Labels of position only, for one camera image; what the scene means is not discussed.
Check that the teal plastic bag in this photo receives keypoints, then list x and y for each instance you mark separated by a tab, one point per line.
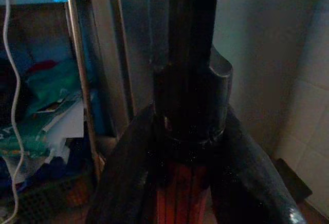
56	82

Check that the metal shelf rack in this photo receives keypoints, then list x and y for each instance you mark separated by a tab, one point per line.
77	54

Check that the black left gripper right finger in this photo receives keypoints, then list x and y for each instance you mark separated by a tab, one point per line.
246	183

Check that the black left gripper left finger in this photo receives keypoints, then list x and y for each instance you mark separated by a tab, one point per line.
126	183

